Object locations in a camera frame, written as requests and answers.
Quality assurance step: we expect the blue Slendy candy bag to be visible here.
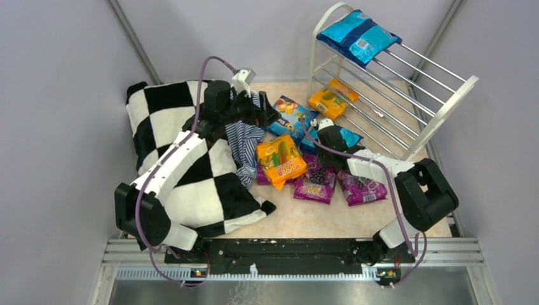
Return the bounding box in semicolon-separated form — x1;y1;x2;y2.
265;95;319;144

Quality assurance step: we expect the blue candy bag front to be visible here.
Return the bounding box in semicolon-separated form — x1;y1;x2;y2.
316;10;402;68

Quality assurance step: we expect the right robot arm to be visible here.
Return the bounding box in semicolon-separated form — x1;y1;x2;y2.
313;119;460;264

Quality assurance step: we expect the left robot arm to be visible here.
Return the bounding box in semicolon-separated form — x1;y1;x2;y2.
114;80;276;251

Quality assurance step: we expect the purple grape candy bag left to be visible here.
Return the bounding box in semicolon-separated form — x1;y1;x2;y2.
293;154;336;205

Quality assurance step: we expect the purple grape candy bag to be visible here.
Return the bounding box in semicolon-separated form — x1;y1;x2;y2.
336;171;388;207
293;154;336;205

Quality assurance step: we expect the purple grape candy bag right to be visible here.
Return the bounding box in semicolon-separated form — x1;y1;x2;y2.
336;171;388;207

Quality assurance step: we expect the orange 100 candy bag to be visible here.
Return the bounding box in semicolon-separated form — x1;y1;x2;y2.
256;134;307;190

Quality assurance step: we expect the orange candy bag under rack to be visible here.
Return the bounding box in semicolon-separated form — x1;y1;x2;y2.
308;78;360;120

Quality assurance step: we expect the purple candy bag under orange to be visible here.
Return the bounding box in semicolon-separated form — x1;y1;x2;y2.
256;164;271;186

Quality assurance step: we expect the blue white striped cloth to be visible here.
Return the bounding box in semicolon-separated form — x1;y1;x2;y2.
224;90;266;190

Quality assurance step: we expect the white metal shoe rack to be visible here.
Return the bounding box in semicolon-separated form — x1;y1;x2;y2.
307;2;479;161

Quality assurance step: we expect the black white checkered pillow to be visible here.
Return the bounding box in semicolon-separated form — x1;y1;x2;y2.
126;81;276;238

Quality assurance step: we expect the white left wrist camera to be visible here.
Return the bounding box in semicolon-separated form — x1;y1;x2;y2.
231;68;256;97

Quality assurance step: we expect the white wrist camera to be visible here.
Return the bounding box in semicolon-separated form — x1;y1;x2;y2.
231;68;256;97
311;118;334;131

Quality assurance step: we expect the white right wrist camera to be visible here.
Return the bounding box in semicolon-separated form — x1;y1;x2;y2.
311;118;334;131

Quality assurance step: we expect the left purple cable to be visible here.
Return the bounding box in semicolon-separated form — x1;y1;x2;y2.
133;55;239;288

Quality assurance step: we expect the purple cable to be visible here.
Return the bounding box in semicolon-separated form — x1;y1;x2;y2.
133;55;239;288
299;117;428;289

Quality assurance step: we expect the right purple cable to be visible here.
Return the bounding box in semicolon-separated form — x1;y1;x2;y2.
299;117;428;289

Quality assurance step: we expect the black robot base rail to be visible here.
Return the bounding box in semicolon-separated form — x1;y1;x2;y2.
165;238;415;275

